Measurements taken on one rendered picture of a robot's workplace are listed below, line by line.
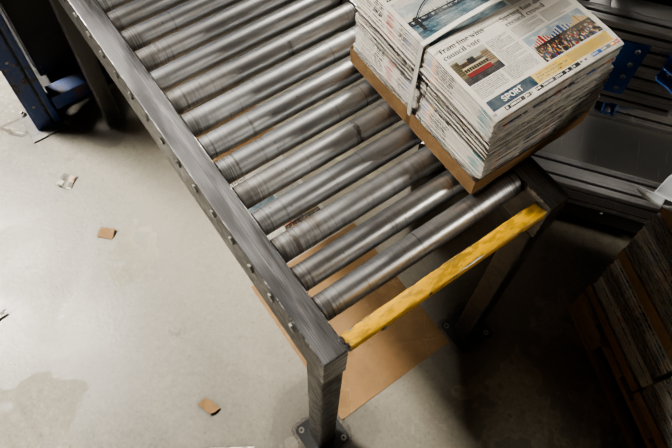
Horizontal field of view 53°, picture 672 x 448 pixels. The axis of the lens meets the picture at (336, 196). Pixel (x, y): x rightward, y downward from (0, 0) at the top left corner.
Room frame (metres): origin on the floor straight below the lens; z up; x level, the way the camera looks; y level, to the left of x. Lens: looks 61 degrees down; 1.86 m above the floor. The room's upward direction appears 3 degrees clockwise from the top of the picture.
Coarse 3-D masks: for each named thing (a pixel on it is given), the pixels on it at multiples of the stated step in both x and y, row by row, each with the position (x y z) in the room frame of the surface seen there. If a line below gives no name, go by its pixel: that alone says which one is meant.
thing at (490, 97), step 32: (544, 0) 0.87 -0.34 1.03; (480, 32) 0.79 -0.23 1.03; (512, 32) 0.79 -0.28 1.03; (544, 32) 0.80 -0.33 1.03; (576, 32) 0.80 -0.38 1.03; (608, 32) 0.80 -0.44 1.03; (448, 64) 0.72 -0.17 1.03; (480, 64) 0.72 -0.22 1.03; (512, 64) 0.72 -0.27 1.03; (544, 64) 0.73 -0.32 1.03; (576, 64) 0.73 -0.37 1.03; (608, 64) 0.77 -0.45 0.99; (448, 96) 0.69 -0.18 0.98; (480, 96) 0.66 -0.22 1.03; (512, 96) 0.66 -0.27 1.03; (544, 96) 0.68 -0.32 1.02; (576, 96) 0.73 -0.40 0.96; (448, 128) 0.69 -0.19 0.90; (480, 128) 0.63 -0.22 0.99; (512, 128) 0.64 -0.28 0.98; (544, 128) 0.70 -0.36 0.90; (480, 160) 0.62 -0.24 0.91
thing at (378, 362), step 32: (352, 224) 0.95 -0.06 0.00; (320, 288) 0.73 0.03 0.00; (384, 288) 0.74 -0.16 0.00; (352, 320) 0.64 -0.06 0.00; (416, 320) 0.65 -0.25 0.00; (352, 352) 0.55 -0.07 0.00; (384, 352) 0.55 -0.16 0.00; (416, 352) 0.56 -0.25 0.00; (352, 384) 0.46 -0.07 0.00; (384, 384) 0.46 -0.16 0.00
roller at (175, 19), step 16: (192, 0) 1.06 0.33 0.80; (208, 0) 1.07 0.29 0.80; (224, 0) 1.08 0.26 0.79; (240, 0) 1.10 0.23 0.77; (160, 16) 1.01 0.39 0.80; (176, 16) 1.02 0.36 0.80; (192, 16) 1.03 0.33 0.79; (208, 16) 1.05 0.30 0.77; (128, 32) 0.96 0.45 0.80; (144, 32) 0.97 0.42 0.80; (160, 32) 0.98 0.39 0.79
